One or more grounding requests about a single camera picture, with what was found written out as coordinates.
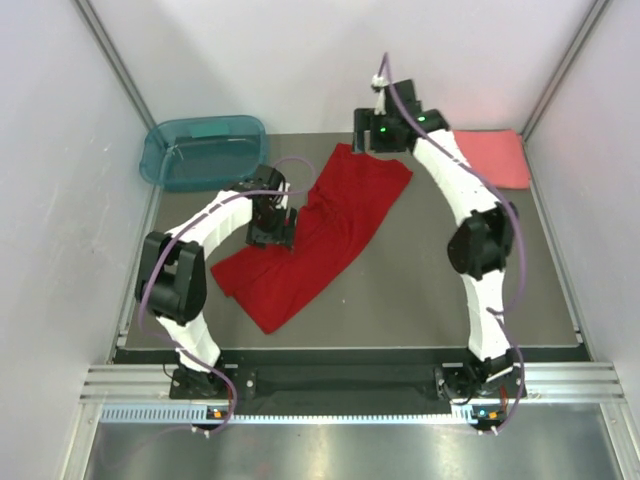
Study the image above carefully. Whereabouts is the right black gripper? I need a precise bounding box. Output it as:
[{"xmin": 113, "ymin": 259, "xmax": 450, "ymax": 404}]
[{"xmin": 351, "ymin": 108, "xmax": 406, "ymax": 155}]

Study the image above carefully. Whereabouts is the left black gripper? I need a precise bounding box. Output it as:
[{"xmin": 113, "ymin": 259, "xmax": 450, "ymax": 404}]
[{"xmin": 245, "ymin": 202, "xmax": 297, "ymax": 253}]

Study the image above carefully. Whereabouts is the red t-shirt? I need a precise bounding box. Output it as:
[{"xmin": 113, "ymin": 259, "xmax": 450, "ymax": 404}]
[{"xmin": 211, "ymin": 143, "xmax": 413, "ymax": 334}]

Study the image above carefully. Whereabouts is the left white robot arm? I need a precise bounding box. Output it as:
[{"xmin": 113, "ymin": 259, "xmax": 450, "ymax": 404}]
[{"xmin": 134, "ymin": 165, "xmax": 297, "ymax": 399}]

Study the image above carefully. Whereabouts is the teal plastic bin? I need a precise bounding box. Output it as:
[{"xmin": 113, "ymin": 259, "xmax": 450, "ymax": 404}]
[{"xmin": 139, "ymin": 115, "xmax": 268, "ymax": 192}]

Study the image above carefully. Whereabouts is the folded pink t-shirt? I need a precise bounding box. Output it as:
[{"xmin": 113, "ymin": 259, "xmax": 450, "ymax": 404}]
[{"xmin": 453, "ymin": 130, "xmax": 531, "ymax": 190}]

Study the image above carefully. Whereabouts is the black mounting plate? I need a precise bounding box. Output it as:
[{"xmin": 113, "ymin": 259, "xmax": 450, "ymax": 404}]
[{"xmin": 170, "ymin": 349, "xmax": 523, "ymax": 416}]

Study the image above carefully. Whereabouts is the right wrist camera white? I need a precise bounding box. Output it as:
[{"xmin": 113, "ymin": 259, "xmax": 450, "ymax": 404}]
[{"xmin": 371, "ymin": 74, "xmax": 389, "ymax": 116}]

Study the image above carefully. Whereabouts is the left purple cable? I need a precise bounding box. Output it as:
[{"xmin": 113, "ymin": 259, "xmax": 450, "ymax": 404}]
[{"xmin": 137, "ymin": 157, "xmax": 316, "ymax": 434}]

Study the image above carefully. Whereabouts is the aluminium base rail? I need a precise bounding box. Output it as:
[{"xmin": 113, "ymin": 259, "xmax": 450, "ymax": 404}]
[{"xmin": 80, "ymin": 362, "xmax": 625, "ymax": 428}]

